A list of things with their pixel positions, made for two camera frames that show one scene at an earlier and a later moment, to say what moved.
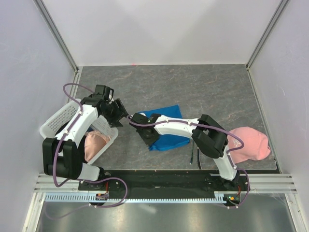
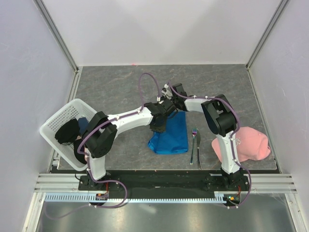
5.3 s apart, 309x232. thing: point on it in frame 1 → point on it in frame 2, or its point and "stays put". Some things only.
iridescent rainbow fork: (192, 154) stays put
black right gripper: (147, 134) → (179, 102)
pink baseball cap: (256, 146) stays put
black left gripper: (120, 112) → (160, 129)
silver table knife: (199, 161) stays put
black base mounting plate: (164, 182) stays put
